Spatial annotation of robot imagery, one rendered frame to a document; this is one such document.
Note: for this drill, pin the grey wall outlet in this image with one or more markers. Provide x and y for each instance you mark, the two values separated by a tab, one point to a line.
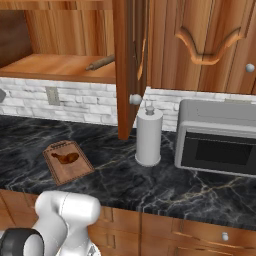
52	95

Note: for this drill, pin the wooden base cabinet run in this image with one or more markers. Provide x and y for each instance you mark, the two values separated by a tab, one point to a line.
133	230

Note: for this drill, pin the wooden rolling pin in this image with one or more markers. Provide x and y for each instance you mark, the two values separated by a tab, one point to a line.
100	63

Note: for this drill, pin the open wooden cabinet door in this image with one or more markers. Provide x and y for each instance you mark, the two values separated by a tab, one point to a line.
128	63

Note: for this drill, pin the white paper towel roll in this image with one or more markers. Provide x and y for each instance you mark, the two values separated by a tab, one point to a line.
148	136

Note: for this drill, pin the open wooden wall cabinet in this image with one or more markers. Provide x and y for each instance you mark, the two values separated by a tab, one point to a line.
56	43

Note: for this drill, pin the white round door knob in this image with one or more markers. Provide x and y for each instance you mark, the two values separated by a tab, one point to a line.
135	99

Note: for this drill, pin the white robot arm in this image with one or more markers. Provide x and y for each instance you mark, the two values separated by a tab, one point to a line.
63	216

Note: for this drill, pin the wooden drawer front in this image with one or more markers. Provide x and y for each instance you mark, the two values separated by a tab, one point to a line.
213	235

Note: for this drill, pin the closed wooden cabinet door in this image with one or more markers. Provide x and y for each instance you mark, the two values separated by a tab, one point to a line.
203	43

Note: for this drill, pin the brown chicken drumstick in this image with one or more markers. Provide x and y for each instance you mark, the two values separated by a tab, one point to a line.
66	157

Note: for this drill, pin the grey round door knob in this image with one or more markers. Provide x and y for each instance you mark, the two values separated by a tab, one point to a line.
250	68

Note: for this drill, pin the grey round drawer knob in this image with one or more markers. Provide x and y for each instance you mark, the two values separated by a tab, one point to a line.
225	236

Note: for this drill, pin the wooden cutting board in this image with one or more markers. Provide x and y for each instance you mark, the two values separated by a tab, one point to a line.
67	162

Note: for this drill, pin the grey microwave oven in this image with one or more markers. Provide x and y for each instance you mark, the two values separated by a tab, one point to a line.
216	138

